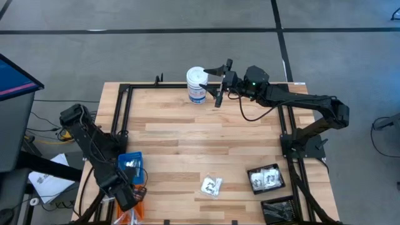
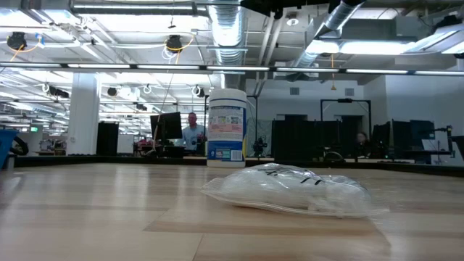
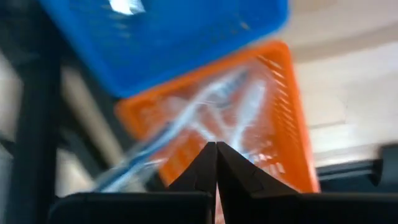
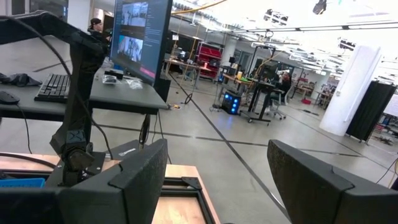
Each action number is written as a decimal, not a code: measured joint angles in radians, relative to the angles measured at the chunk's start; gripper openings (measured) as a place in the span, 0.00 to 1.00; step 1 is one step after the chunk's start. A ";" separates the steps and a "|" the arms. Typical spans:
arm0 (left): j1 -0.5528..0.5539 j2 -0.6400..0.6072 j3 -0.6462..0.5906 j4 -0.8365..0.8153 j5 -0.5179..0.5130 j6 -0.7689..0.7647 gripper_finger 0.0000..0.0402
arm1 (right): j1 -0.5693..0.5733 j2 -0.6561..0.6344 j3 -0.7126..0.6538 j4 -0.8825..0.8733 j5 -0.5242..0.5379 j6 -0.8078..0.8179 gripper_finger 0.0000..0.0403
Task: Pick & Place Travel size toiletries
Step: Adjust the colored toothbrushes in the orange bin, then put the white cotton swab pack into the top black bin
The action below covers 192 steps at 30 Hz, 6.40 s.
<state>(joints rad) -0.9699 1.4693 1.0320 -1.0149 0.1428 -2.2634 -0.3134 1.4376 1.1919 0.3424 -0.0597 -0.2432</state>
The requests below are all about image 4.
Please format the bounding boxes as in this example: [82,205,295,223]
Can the black computer mouse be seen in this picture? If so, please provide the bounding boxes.
[0,90,21,106]

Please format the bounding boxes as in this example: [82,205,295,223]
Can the black desk leg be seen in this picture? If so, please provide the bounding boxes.
[138,113,152,151]

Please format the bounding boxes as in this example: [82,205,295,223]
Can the black cabinet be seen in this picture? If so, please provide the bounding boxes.
[345,80,398,143]

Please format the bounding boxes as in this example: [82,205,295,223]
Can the black standing desk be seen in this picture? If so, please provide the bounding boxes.
[222,73,279,124]

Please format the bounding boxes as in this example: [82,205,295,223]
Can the thick black base cable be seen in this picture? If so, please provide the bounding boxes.
[0,151,58,170]

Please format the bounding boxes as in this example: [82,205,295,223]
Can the computer tower blue lights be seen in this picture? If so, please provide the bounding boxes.
[220,90,242,116]

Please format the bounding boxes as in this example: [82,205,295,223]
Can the black keyboard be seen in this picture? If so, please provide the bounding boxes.
[33,73,71,103]

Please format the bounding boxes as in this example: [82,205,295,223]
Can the clear plastic packet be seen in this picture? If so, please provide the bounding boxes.
[124,77,144,91]
[101,73,118,85]

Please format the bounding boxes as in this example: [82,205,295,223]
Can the person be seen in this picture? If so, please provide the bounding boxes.
[275,70,293,97]
[87,17,111,47]

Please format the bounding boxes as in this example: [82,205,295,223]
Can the wooden workbench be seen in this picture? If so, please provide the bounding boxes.
[164,58,206,90]

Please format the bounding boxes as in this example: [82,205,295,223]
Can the red shelving unit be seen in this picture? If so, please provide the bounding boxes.
[195,42,223,80]

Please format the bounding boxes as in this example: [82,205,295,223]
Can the dark crumpled cloth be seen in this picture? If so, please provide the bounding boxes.
[0,72,43,88]

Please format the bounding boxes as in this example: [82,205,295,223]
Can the small black box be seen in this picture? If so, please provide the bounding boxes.
[104,68,125,80]

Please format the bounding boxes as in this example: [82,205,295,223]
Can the black table frame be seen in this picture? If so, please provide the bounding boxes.
[157,175,222,224]

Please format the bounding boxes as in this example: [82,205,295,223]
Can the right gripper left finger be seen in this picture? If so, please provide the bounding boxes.
[61,139,169,224]

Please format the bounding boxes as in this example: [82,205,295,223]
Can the office chair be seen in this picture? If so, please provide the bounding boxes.
[266,83,295,121]

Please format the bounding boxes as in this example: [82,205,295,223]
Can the black bar with light strips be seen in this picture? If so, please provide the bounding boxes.
[231,21,398,34]

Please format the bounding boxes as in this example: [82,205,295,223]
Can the yellow ceiling cable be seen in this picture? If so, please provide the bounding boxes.
[170,0,229,16]

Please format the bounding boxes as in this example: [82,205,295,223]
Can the computer monitor blue screen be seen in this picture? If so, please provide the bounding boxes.
[109,0,174,87]

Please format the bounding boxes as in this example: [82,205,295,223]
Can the white building pillar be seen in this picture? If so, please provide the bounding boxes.
[319,45,383,137]

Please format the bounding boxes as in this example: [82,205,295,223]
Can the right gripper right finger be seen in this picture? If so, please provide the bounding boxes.
[267,139,398,224]

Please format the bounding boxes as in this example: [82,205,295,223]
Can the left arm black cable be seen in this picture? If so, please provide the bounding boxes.
[6,15,114,161]

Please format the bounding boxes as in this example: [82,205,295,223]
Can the blue plastic basket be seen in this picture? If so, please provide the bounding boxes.
[0,177,46,189]

